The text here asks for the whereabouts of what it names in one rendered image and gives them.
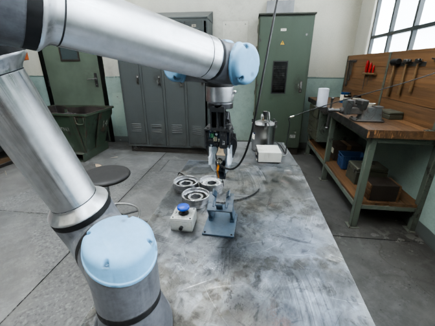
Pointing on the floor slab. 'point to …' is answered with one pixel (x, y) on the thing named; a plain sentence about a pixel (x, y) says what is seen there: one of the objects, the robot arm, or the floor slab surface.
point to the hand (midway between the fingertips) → (221, 167)
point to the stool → (109, 176)
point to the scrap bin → (83, 127)
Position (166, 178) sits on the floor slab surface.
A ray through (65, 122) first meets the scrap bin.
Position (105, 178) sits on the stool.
